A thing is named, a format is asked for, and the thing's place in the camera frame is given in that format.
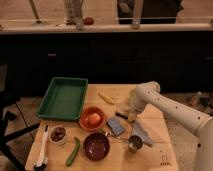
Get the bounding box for wooden felt eraser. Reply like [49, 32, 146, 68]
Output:
[115, 108, 129, 120]

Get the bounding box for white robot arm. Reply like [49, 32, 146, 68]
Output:
[130, 81, 213, 171]

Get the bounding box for green plastic tray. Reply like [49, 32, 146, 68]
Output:
[37, 77, 88, 121]

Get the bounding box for grey cloth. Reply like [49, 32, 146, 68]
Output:
[132, 120, 154, 147]

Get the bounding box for blue sponge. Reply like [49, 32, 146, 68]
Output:
[107, 117, 125, 136]

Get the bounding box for green plastic cup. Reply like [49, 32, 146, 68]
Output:
[129, 89, 135, 102]

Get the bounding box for yellow banana toy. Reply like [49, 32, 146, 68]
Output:
[98, 92, 115, 105]

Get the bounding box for metal measuring cup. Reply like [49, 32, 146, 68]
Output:
[105, 132, 143, 153]

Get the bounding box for orange fruit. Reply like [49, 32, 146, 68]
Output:
[88, 113, 101, 125]

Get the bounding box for orange bowl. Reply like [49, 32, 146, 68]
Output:
[79, 106, 106, 132]

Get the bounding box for dark red bowl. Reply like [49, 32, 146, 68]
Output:
[83, 133, 110, 161]

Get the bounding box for green cucumber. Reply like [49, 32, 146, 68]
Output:
[65, 137, 80, 167]

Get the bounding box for white cup with contents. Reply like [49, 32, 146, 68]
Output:
[49, 125, 67, 145]

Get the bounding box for white dish brush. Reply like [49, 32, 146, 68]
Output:
[34, 125, 49, 171]

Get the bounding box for red object on ledge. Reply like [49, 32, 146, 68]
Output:
[83, 17, 94, 25]

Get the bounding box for black office chair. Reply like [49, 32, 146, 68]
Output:
[0, 64, 40, 171]

